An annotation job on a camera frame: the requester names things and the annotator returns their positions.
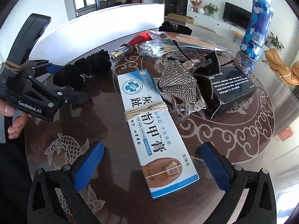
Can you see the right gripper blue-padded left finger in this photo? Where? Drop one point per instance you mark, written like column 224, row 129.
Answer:
column 43, row 203

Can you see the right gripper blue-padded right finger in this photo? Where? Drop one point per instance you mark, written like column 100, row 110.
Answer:
column 260, row 203

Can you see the black velvet scrunchie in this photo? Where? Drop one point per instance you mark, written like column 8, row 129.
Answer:
column 77, row 75

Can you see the white blue nail cream box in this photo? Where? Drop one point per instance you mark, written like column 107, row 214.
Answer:
column 163, row 156

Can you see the red-capped small bottle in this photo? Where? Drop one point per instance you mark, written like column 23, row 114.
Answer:
column 128, row 48

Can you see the black printed carton box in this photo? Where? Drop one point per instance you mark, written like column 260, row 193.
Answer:
column 231, row 86

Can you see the cotton swab bag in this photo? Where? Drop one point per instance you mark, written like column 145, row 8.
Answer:
column 158, row 45

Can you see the phone case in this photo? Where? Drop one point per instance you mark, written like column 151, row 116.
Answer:
column 188, row 40

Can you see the person's left hand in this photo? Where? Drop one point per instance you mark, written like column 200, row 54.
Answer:
column 18, row 124

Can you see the orange lounge chair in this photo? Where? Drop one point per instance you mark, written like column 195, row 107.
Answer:
column 288, row 75

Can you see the blue camouflage bottle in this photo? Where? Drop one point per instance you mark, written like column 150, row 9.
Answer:
column 255, row 36

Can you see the cardboard box on floor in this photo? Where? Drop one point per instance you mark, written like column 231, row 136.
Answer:
column 181, row 18

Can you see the wooden bench stool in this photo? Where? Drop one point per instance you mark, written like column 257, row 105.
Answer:
column 236, row 35

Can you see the red flowers in vase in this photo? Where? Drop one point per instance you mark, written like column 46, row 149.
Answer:
column 196, row 4

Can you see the white tv cabinet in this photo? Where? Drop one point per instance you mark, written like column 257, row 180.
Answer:
column 214, row 24

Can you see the black television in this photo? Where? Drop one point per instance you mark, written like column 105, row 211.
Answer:
column 235, row 15

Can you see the green potted plant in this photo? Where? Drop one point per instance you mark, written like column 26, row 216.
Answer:
column 211, row 9

